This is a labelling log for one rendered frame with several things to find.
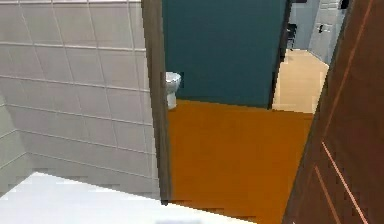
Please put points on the black chair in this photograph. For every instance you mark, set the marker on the black chair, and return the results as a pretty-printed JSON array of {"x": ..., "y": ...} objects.
[{"x": 291, "y": 33}]

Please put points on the pale grey room door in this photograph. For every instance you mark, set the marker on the pale grey room door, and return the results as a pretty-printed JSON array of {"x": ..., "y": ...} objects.
[{"x": 328, "y": 30}]

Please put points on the white toilet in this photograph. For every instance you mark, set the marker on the white toilet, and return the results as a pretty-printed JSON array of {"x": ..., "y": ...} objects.
[{"x": 171, "y": 87}]

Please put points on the brown wooden room door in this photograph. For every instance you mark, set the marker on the brown wooden room door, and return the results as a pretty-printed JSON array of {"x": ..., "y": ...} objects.
[{"x": 346, "y": 140}]

